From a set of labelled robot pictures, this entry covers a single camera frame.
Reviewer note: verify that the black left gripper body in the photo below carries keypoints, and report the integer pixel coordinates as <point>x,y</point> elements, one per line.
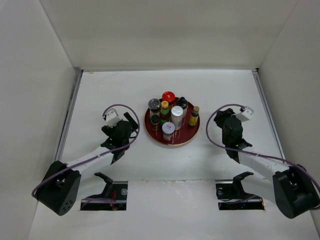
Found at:
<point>109,130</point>

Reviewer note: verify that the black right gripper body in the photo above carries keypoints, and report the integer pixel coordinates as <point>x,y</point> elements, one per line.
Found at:
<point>224,140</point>

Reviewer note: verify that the small black pepper jar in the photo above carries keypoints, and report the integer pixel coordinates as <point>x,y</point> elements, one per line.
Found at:
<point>155,122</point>

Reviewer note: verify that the clear lid pepper grinder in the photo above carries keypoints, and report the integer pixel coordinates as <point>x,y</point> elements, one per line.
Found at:
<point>154,106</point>

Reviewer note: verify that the yellow label brown bottle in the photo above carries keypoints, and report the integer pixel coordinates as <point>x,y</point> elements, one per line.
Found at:
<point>193,119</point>

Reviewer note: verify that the yellow cap sauce bottle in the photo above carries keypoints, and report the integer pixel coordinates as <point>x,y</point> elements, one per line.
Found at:
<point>164,112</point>

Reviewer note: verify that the white lid spice jar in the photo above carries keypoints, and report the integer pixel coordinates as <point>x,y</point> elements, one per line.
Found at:
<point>168,129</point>

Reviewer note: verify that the black cap white bottle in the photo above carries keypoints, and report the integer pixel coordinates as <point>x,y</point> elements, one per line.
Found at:
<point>183,103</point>

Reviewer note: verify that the white cylindrical shaker bottle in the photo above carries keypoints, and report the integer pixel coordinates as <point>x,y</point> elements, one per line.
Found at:
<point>176,117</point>

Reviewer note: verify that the red lid sauce jar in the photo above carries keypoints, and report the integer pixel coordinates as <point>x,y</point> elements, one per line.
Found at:
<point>170,97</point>

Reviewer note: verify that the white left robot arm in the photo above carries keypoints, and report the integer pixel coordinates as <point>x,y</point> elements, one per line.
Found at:
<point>59,188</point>

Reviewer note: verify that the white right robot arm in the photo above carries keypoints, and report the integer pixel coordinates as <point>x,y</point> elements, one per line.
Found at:
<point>293,189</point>

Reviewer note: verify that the round red lacquer tray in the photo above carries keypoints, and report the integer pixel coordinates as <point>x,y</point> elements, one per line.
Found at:
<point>180,137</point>

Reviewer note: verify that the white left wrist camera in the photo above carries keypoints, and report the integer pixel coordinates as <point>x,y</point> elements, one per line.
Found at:
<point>111,117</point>

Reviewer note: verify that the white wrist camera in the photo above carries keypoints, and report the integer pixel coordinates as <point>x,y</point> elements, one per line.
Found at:
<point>111,117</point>
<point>245,114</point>

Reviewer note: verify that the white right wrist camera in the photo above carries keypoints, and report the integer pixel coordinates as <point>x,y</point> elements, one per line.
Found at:
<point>245,114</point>

